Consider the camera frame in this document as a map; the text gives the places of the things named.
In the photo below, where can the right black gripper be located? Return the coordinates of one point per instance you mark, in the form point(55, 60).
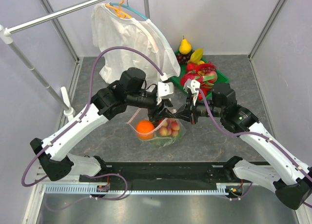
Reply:
point(189, 113)

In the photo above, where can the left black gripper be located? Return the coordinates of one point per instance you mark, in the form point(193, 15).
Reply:
point(154, 112)

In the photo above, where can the red lychee bunch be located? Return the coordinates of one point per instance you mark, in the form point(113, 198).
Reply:
point(169, 128)

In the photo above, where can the clear pink-dotted zip bag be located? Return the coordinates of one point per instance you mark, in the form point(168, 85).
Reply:
point(142, 114)

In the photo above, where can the orange fruit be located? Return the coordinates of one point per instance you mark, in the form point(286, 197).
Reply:
point(144, 130)

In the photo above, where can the green lettuce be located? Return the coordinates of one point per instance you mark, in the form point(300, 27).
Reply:
point(161, 141)

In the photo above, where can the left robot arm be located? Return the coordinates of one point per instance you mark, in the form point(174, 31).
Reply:
point(54, 152)

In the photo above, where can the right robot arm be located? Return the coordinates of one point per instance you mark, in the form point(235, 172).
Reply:
point(290, 179)

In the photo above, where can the red tomato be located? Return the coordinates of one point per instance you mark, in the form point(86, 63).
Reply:
point(202, 94)

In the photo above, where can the pink dragon fruit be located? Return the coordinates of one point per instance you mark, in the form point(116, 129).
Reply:
point(196, 76)

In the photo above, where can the pink peach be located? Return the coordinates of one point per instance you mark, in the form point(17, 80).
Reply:
point(210, 77)

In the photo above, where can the red pepper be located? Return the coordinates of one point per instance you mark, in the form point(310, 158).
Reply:
point(198, 67)

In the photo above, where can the red grape bunch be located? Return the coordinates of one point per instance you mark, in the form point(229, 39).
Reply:
point(207, 70)

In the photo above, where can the dark purple grapes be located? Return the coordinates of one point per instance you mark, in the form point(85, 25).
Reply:
point(183, 58)

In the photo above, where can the yellow star fruit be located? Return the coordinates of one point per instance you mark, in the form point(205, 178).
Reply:
point(196, 56)

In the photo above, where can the yellow pear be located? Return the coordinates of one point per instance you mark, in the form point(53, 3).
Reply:
point(185, 47)

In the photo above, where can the white t-shirt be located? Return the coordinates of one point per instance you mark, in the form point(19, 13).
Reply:
point(109, 30)

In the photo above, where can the orange clothes hanger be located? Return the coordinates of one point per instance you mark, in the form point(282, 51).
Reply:
point(118, 10)

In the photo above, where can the teal clothes hanger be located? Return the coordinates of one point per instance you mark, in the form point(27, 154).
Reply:
point(136, 14)

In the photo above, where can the white metal clothes rack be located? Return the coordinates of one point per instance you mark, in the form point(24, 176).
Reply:
point(22, 96)

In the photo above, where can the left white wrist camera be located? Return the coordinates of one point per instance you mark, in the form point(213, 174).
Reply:
point(165, 88)

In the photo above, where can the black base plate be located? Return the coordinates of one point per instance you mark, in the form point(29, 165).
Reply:
point(176, 175)

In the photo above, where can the light blue cable duct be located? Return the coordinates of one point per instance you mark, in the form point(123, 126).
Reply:
point(92, 189)

